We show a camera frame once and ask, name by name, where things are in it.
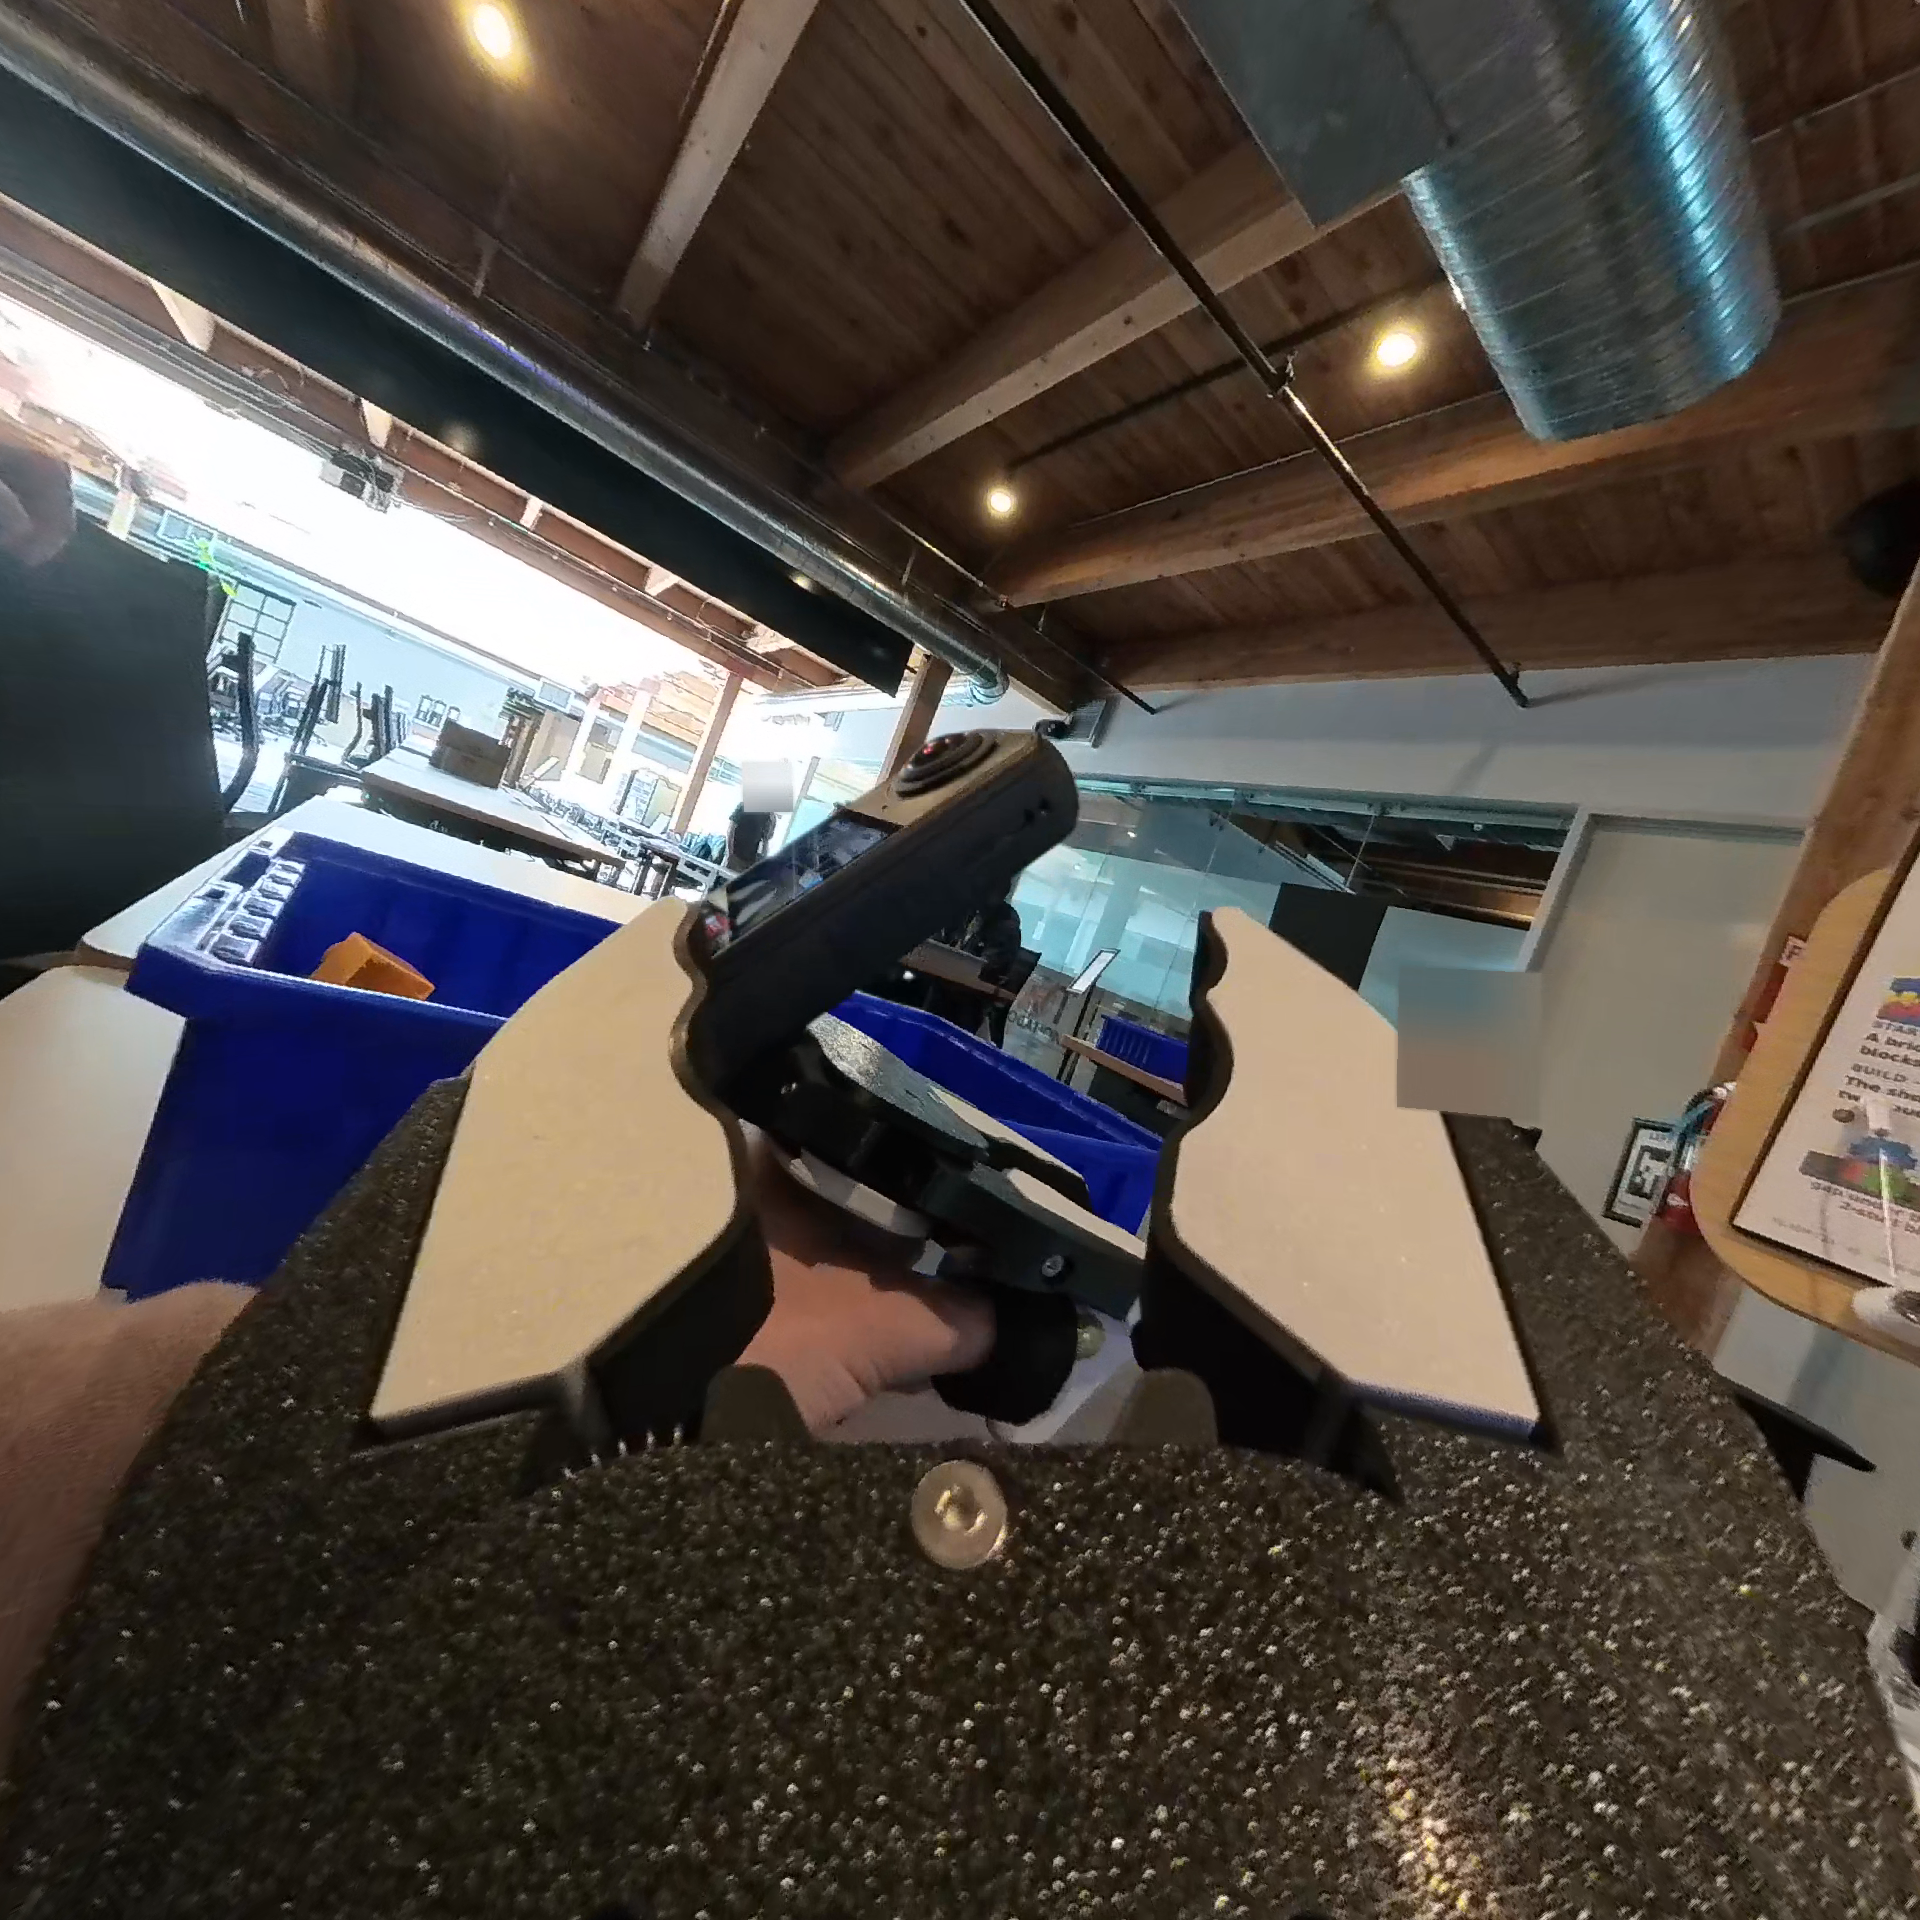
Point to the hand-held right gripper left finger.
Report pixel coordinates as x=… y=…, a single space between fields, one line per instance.
x=555 y=1172

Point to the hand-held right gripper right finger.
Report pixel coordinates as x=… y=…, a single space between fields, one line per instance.
x=1336 y=1185

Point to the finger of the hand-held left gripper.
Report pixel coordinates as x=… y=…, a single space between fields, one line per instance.
x=1109 y=1248
x=1036 y=1163

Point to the pile of coloured mega blocks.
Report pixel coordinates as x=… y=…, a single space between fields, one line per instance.
x=368 y=972

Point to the blue plastic bin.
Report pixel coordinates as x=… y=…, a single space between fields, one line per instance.
x=271 y=1141
x=1036 y=1089
x=1147 y=1043

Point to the person's left hand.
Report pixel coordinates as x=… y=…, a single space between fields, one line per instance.
x=856 y=1319

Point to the black and white tag sign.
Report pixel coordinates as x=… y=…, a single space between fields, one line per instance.
x=1637 y=1172

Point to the brown cardboard box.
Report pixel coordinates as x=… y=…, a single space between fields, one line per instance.
x=473 y=750

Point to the wooden board with instruction poster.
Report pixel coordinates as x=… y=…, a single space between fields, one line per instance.
x=1837 y=1141

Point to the black ceiling pipe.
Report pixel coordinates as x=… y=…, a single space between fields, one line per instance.
x=524 y=375

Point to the thin black sprinkler pipe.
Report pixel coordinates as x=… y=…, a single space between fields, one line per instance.
x=1276 y=375

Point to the black dome ceiling camera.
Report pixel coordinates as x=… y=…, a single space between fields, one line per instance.
x=1885 y=541

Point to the silver ventilation duct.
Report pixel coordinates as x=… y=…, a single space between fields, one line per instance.
x=1576 y=195

